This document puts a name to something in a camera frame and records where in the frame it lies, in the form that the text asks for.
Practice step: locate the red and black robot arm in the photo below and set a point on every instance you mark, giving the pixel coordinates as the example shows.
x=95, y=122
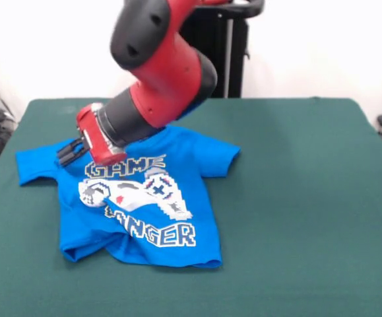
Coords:
x=157, y=72

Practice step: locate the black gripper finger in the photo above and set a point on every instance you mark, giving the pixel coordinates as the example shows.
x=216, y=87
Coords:
x=68, y=148
x=73, y=156

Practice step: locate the dark green tablecloth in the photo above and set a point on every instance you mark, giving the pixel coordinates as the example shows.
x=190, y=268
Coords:
x=309, y=231

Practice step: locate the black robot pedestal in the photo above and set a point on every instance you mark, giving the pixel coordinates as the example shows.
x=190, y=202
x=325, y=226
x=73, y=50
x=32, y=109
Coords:
x=223, y=56

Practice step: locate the blue printed t-shirt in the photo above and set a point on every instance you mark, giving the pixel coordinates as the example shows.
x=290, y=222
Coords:
x=190, y=204

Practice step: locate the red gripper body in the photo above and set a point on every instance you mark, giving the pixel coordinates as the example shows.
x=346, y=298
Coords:
x=96, y=138

